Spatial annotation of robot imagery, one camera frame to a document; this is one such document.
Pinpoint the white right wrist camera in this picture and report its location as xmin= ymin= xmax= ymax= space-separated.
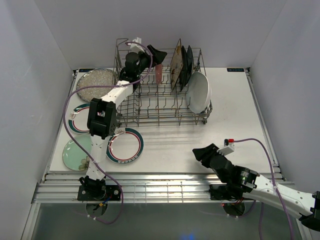
xmin=217 ymin=138 xmax=235 ymax=156

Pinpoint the white plate green red rim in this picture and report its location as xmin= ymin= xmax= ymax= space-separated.
xmin=68 ymin=103 xmax=90 ymax=134

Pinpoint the dark logo sticker left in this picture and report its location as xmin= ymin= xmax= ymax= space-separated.
xmin=78 ymin=68 xmax=95 ymax=73

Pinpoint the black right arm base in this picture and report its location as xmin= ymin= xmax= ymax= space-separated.
xmin=208 ymin=184 xmax=256 ymax=201

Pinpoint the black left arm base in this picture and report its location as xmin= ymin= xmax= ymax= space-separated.
xmin=77 ymin=176 xmax=122 ymax=202

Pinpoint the dark logo sticker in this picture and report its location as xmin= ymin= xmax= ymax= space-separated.
xmin=226 ymin=67 xmax=245 ymax=73
xmin=78 ymin=68 xmax=95 ymax=73

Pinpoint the mint green flower plate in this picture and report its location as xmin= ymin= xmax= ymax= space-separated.
xmin=62 ymin=134 xmax=92 ymax=171

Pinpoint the black floral square plate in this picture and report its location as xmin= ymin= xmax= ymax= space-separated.
xmin=179 ymin=46 xmax=188 ymax=91

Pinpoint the pink dotted scalloped plate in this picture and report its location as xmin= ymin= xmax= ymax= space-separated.
xmin=155 ymin=64 xmax=162 ymax=85

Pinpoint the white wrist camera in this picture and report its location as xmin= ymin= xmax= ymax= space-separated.
xmin=217 ymin=138 xmax=235 ymax=156
xmin=127 ymin=37 xmax=144 ymax=53

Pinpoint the white plate steam logo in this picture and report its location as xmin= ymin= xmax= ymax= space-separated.
xmin=106 ymin=127 xmax=144 ymax=165

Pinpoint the grey wire dish rack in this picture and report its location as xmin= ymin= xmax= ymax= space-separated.
xmin=117 ymin=47 xmax=213 ymax=128

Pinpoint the dark logo sticker right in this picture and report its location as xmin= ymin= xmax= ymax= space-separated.
xmin=226 ymin=67 xmax=245 ymax=73

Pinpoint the cream floral square plate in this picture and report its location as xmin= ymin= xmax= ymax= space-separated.
xmin=170 ymin=39 xmax=183 ymax=90

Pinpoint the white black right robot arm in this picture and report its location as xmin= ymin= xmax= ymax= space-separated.
xmin=192 ymin=141 xmax=320 ymax=231

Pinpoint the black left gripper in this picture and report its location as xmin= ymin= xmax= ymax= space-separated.
xmin=135 ymin=45 xmax=167 ymax=77

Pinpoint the white oval plate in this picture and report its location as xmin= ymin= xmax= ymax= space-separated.
xmin=186 ymin=72 xmax=212 ymax=114

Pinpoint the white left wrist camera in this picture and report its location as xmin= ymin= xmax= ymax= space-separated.
xmin=127 ymin=37 xmax=144 ymax=53

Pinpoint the speckled brown round plate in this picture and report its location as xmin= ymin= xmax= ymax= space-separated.
xmin=76 ymin=68 xmax=118 ymax=103

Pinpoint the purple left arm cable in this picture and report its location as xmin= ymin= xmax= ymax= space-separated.
xmin=62 ymin=41 xmax=154 ymax=225

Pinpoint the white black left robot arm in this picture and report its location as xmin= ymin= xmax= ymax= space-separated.
xmin=79 ymin=43 xmax=167 ymax=200

